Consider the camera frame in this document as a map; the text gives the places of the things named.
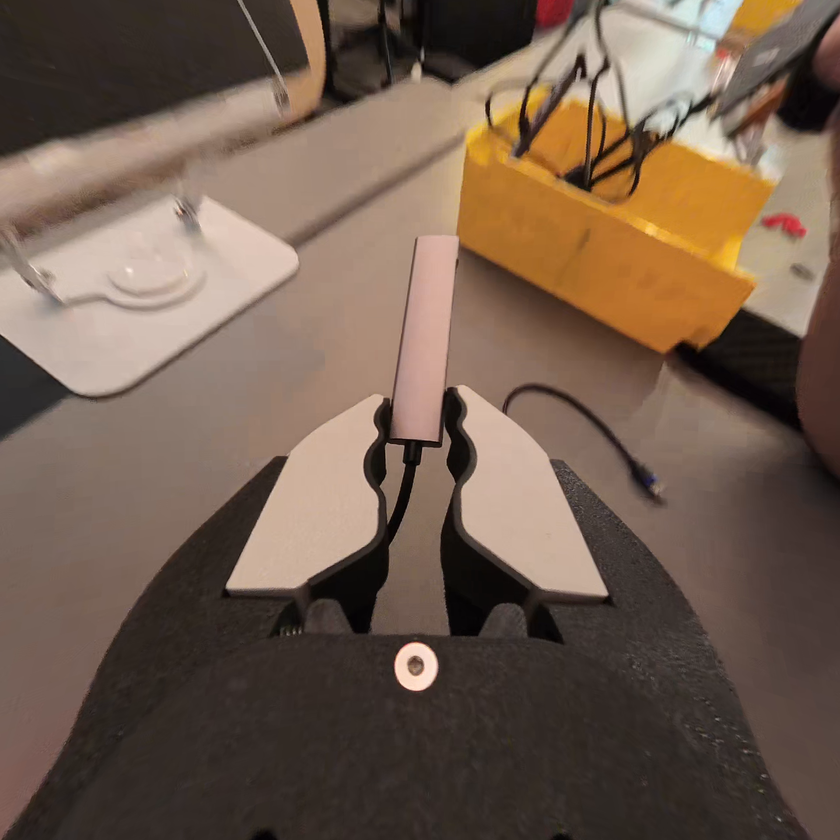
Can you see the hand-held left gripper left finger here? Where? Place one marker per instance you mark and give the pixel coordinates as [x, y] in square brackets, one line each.
[315, 518]

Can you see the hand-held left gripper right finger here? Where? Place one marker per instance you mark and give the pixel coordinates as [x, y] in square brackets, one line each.
[525, 518]

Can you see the grey usb hub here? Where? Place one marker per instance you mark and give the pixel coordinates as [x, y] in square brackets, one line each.
[426, 328]

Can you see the yellow plastic bin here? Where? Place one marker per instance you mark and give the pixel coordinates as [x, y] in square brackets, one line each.
[590, 262]

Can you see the person's right forearm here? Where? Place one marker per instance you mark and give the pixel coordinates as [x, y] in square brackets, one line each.
[823, 380]

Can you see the red clamp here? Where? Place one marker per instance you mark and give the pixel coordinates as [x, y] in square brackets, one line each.
[784, 223]

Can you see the dark ribbed object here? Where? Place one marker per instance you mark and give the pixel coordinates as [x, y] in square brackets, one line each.
[741, 361]

